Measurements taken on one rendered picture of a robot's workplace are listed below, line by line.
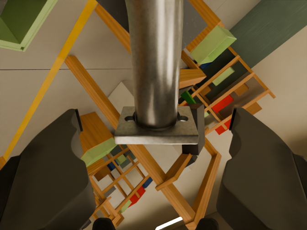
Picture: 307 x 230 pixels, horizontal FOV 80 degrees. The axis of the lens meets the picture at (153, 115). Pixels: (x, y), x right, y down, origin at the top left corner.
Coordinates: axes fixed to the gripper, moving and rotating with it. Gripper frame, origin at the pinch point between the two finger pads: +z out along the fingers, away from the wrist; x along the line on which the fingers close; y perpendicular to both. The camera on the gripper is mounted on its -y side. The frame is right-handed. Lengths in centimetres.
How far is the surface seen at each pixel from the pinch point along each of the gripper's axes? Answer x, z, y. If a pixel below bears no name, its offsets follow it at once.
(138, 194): -56, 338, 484
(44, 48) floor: -93, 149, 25
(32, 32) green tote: -16.1, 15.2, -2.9
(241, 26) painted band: 243, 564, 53
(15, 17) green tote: -18.2, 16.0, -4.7
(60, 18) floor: -72, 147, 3
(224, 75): 191, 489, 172
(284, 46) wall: 341, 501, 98
